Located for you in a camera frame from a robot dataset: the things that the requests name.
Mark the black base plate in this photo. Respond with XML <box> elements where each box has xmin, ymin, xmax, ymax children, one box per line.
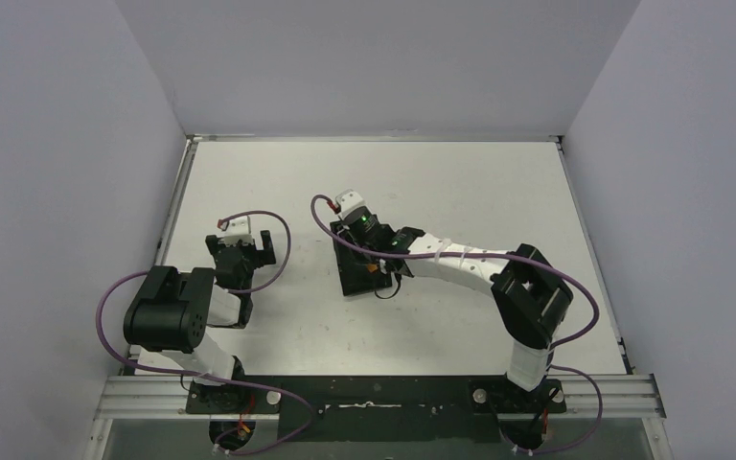
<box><xmin>185</xmin><ymin>376</ymin><xmax>566</xmax><ymax>448</ymax></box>

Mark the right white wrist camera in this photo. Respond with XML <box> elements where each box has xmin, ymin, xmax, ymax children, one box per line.
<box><xmin>331</xmin><ymin>189</ymin><xmax>365</xmax><ymax>219</ymax></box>

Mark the aluminium table edge frame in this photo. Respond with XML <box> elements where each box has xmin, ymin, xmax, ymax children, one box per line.
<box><xmin>152</xmin><ymin>133</ymin><xmax>606</xmax><ymax>281</ymax></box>

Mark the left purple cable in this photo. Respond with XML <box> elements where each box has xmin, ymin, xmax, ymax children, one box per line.
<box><xmin>95</xmin><ymin>210</ymin><xmax>316</xmax><ymax>457</ymax></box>

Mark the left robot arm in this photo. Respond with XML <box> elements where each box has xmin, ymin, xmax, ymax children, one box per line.
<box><xmin>124</xmin><ymin>230</ymin><xmax>277</xmax><ymax>413</ymax></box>

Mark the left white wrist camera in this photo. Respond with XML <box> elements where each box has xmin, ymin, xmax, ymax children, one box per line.
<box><xmin>218</xmin><ymin>216</ymin><xmax>254</xmax><ymax>246</ymax></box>

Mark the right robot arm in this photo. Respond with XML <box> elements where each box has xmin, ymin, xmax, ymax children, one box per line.
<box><xmin>339</xmin><ymin>206</ymin><xmax>573</xmax><ymax>411</ymax></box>

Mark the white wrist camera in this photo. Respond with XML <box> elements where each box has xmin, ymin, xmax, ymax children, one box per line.
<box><xmin>331</xmin><ymin>189</ymin><xmax>365</xmax><ymax>219</ymax></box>
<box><xmin>218</xmin><ymin>216</ymin><xmax>254</xmax><ymax>246</ymax></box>

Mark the black plastic bin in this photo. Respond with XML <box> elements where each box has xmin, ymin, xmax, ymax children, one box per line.
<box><xmin>330</xmin><ymin>220</ymin><xmax>402</xmax><ymax>300</ymax></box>

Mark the aluminium front rail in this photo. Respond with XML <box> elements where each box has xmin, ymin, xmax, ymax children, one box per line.
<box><xmin>96</xmin><ymin>375</ymin><xmax>666</xmax><ymax>421</ymax></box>

